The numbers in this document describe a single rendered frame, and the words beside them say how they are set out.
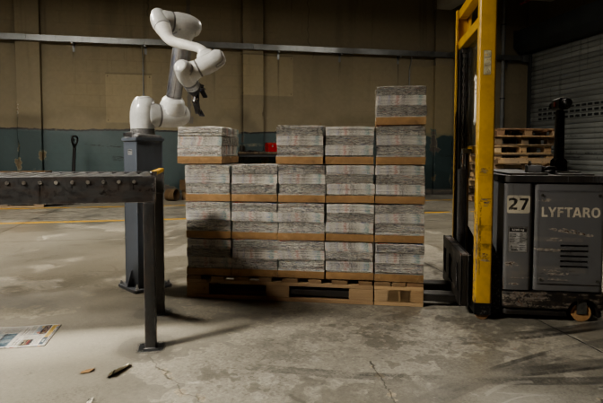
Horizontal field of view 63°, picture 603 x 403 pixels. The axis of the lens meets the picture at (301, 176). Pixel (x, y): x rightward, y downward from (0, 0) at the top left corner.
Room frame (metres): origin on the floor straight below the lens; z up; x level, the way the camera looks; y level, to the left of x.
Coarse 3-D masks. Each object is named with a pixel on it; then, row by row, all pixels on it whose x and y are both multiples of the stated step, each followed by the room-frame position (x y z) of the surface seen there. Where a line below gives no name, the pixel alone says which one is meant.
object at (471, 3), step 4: (468, 0) 2.99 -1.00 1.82; (472, 0) 2.91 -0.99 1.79; (476, 0) 2.91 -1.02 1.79; (464, 4) 3.13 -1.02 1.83; (468, 4) 3.00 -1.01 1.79; (472, 4) 2.99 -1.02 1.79; (476, 4) 2.99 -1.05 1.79; (460, 8) 3.25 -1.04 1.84; (464, 8) 3.13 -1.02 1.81; (468, 8) 3.07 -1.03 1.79; (472, 8) 3.07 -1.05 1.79; (460, 12) 3.25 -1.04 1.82; (464, 12) 3.15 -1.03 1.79; (468, 12) 3.15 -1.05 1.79; (472, 12) 3.15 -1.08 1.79; (460, 16) 3.26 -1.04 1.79; (464, 16) 3.25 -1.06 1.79; (468, 16) 3.25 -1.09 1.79; (460, 20) 3.34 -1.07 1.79
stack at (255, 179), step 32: (192, 192) 3.03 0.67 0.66; (224, 192) 2.99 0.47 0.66; (256, 192) 2.97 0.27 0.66; (288, 192) 2.95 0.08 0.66; (320, 192) 2.92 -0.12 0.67; (352, 192) 2.89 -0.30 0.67; (192, 224) 3.02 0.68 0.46; (224, 224) 3.00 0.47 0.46; (256, 224) 2.97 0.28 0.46; (288, 224) 2.95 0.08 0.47; (320, 224) 2.92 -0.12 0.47; (352, 224) 2.89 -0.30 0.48; (192, 256) 3.03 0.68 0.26; (224, 256) 3.00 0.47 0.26; (256, 256) 2.97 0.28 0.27; (288, 256) 2.94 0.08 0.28; (320, 256) 2.91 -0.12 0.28; (352, 256) 2.89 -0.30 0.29; (192, 288) 3.02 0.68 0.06; (224, 288) 3.14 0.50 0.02; (256, 288) 3.14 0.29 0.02; (288, 288) 2.94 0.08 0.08; (352, 288) 2.89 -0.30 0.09
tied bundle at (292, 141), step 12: (276, 132) 2.96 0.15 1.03; (288, 132) 2.95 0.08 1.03; (300, 132) 2.94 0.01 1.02; (312, 132) 2.93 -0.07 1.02; (324, 132) 2.99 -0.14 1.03; (276, 144) 2.96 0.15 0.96; (288, 144) 2.95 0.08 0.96; (300, 144) 2.94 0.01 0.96; (312, 144) 2.93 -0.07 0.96; (324, 144) 3.00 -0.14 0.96; (300, 156) 2.94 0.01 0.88; (312, 156) 2.93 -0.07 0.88
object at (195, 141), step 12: (180, 132) 3.03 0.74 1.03; (192, 132) 3.02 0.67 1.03; (204, 132) 3.01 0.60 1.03; (216, 132) 3.00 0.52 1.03; (228, 132) 3.13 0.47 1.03; (180, 144) 3.04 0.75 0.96; (192, 144) 3.03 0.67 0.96; (204, 144) 3.02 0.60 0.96; (216, 144) 3.00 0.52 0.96; (228, 144) 3.14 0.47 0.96
